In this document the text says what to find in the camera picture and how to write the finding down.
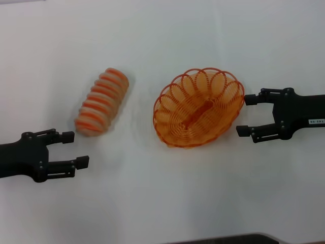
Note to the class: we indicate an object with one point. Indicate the striped toy bread loaf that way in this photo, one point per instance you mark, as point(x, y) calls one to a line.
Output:
point(102, 101)

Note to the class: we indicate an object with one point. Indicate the orange woven plastic basket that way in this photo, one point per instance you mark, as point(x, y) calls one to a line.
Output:
point(193, 119)

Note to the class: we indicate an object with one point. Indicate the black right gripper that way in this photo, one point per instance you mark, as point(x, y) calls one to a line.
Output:
point(299, 111)

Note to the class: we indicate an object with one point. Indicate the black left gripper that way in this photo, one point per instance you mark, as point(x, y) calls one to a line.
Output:
point(24, 157)

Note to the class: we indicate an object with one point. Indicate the dark rounded robot base edge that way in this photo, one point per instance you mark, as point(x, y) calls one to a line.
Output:
point(228, 239)

